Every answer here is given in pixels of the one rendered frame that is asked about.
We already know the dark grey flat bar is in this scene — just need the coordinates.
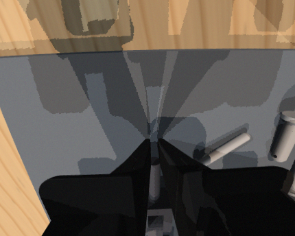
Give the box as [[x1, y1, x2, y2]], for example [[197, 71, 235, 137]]
[[148, 215, 163, 236]]

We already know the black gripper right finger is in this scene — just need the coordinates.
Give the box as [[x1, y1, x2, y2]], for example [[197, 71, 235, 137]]
[[158, 138, 294, 236]]

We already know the dark grey flat base plate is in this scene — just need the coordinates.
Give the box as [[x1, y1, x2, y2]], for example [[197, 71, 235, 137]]
[[0, 49, 295, 222]]

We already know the dark grey metal clevis fork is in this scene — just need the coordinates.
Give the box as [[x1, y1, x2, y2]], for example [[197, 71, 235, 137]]
[[145, 157, 173, 233]]

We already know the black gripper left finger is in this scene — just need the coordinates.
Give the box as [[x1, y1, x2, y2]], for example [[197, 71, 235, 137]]
[[39, 139, 151, 236]]

